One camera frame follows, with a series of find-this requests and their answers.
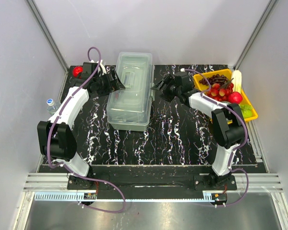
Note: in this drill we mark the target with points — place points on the red plastic apple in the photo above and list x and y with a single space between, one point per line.
77 70

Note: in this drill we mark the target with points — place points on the black marble pattern mat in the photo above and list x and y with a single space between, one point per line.
176 135

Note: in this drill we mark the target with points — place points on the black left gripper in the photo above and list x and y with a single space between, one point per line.
116 84

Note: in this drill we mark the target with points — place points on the green pepper toy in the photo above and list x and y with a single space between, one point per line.
246 110

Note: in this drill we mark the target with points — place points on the translucent green tool box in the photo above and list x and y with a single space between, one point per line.
130 109

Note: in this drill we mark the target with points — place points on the clear water bottle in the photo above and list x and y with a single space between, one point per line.
53 106

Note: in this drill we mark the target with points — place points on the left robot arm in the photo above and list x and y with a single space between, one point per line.
56 140

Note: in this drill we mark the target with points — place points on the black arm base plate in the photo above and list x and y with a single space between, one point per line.
151 186

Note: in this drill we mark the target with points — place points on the aluminium frame post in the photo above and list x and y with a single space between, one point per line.
47 34
259 26

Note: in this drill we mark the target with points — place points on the yellow plastic fruit tray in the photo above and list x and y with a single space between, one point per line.
203 84

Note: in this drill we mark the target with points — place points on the white corn cob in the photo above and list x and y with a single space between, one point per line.
236 79

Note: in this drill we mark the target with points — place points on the aluminium frame post right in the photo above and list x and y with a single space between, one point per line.
259 26

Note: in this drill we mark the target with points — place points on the dark purple grape bunch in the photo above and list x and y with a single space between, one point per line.
220 79

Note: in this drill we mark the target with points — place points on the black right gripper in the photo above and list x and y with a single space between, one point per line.
168 81

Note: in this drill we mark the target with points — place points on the aluminium frame post left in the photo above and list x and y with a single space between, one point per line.
47 34

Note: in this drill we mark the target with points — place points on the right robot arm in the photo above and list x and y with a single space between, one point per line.
228 125

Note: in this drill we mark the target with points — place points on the aluminium front rail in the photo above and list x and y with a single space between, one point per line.
53 187

